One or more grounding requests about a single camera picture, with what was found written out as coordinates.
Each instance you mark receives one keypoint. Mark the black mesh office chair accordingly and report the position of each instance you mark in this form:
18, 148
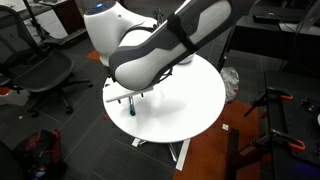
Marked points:
43, 71

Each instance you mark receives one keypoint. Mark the grey computer monitor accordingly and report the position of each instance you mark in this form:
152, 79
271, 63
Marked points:
308, 16

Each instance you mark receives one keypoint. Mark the black electric scooter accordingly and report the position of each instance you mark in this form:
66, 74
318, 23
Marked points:
71, 35

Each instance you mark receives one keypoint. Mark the dark office desk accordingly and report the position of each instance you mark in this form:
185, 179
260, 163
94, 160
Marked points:
260, 43

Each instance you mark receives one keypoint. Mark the black computer keyboard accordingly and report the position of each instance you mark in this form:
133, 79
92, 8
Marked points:
268, 17

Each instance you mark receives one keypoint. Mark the red and black bag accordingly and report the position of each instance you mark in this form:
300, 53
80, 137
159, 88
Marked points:
43, 153

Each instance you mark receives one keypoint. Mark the teal capped marker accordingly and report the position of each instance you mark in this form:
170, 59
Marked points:
132, 112

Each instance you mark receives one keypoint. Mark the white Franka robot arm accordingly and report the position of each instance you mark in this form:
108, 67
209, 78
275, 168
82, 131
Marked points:
150, 60

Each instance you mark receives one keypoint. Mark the black robot table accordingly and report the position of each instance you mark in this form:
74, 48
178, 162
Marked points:
293, 133

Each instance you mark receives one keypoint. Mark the white table base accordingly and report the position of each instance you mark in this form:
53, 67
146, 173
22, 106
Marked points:
182, 155

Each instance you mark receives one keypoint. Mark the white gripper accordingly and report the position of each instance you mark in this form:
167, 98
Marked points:
116, 95

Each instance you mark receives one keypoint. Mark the dark brown cabinet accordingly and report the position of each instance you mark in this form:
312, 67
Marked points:
68, 15

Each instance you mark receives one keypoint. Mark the white flat floor object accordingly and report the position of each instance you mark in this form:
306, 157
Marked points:
15, 98

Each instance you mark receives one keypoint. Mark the white paper scrap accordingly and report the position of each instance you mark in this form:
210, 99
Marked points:
225, 126

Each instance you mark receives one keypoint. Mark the small white floor scrap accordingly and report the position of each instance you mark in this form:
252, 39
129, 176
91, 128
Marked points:
20, 117

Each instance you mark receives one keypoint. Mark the small red floor scrap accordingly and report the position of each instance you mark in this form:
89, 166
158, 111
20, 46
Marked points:
105, 116

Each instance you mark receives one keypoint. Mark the black vertical post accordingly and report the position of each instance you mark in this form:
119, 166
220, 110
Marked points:
233, 150

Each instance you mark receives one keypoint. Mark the white counter cabinet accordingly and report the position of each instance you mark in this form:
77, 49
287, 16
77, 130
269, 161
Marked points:
53, 23

